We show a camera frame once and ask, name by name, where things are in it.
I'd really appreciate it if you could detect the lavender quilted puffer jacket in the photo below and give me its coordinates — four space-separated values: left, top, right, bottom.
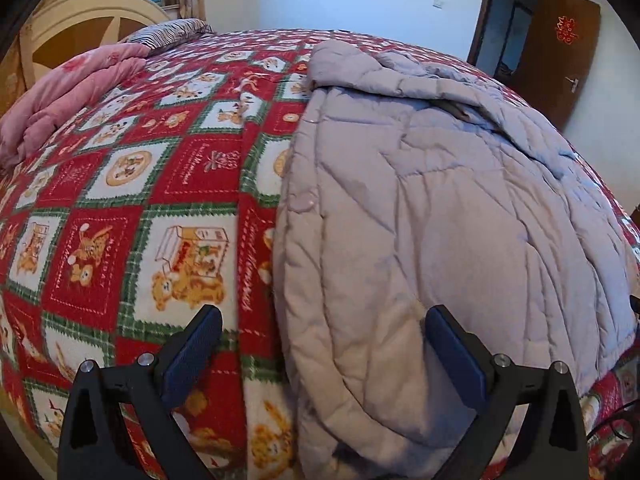
273 40 640 480

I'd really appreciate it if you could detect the pink folded quilt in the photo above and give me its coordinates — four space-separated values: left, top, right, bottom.
0 43 150 169

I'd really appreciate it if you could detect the striped pillow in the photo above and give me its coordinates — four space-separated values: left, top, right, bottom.
119 18 217 55

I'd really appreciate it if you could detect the brown wooden door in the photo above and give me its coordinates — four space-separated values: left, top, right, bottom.
510 0 601 133

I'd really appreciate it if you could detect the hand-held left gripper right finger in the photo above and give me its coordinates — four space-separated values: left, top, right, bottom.
424 305 591 480

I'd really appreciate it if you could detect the red paper door decoration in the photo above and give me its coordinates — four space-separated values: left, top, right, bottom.
551 15 578 45

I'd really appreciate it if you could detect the red printed patchwork bedspread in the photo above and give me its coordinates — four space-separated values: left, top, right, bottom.
0 28 640 480

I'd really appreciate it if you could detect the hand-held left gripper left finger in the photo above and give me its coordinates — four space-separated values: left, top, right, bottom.
56 305 223 480

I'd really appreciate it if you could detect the dark wooden door frame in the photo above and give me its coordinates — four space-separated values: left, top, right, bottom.
467 0 543 81

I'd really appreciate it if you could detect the cream wooden headboard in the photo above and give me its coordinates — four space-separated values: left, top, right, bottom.
12 0 173 106

